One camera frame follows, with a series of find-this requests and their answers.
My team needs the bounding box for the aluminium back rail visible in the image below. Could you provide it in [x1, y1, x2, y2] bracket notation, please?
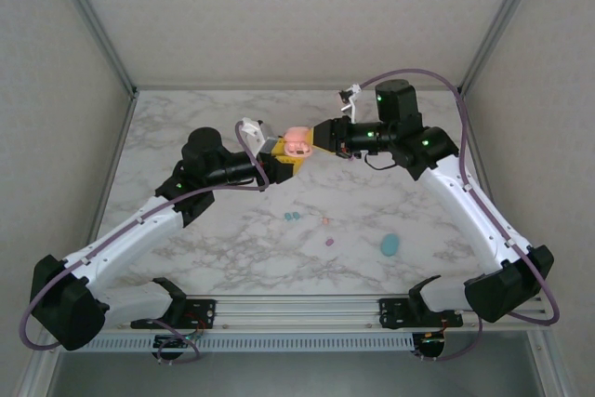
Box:
[133, 84, 462, 93]

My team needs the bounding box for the aluminium frame leg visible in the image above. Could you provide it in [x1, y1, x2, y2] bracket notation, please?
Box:
[524, 326, 578, 397]
[16, 348, 61, 397]

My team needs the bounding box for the blue earbud charging case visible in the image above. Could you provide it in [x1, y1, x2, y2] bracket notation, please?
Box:
[379, 232, 402, 258]

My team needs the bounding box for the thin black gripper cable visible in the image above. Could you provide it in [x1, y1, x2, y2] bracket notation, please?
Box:
[350, 150, 397, 172]

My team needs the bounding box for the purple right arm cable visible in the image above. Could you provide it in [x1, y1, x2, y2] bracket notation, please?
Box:
[357, 69, 561, 364]

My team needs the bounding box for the control circuit board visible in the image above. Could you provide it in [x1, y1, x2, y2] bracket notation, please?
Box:
[415, 331, 447, 361]
[152, 334, 202, 361]

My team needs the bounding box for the slotted grey cable duct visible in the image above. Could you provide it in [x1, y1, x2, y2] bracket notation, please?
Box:
[86, 334, 416, 352]

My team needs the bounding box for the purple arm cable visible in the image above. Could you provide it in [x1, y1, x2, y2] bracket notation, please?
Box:
[19, 120, 271, 365]
[357, 69, 561, 364]

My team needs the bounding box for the aluminium frame post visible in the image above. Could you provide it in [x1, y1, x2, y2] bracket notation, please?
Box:
[456, 0, 552, 99]
[44, 0, 139, 99]

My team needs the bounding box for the aluminium side rail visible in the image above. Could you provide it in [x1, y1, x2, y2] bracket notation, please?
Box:
[456, 91, 512, 249]
[81, 91, 139, 257]

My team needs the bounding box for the pink earbud charging case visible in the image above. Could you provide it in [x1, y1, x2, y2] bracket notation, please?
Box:
[282, 126, 315, 159]

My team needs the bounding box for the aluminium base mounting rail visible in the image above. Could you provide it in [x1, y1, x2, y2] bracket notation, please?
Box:
[97, 295, 548, 334]

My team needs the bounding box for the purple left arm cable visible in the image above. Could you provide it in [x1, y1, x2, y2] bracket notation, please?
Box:
[19, 120, 271, 365]

